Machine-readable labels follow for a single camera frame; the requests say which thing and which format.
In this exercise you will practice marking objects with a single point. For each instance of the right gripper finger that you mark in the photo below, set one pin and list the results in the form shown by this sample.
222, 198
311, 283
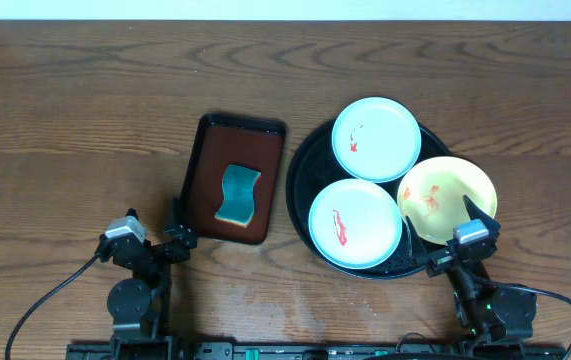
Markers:
415, 245
475, 213

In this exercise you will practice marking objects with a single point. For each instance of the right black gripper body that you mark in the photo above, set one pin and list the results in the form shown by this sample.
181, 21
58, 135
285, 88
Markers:
440, 261

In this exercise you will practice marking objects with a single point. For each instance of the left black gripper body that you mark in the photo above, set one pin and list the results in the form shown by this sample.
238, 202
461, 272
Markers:
181, 254

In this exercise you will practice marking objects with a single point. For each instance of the yellow plate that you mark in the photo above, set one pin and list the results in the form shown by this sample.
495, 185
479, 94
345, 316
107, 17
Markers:
431, 195

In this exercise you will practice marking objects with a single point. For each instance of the green yellow sponge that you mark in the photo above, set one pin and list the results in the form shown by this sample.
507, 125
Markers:
238, 205

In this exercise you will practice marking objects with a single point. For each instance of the light blue plate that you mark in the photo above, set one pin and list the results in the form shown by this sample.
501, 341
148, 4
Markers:
376, 139
355, 224

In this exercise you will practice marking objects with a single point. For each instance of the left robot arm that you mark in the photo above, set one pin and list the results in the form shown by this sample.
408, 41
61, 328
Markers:
140, 304

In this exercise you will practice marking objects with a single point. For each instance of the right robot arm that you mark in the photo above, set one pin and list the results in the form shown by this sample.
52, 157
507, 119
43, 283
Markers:
495, 315

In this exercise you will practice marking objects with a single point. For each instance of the rectangular black brown tray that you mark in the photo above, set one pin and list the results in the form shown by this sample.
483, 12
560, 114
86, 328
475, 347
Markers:
222, 140

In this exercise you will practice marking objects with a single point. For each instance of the round black tray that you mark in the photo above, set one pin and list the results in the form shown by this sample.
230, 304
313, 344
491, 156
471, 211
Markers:
313, 167

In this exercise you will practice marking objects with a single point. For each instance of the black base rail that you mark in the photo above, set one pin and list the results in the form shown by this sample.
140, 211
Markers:
171, 349

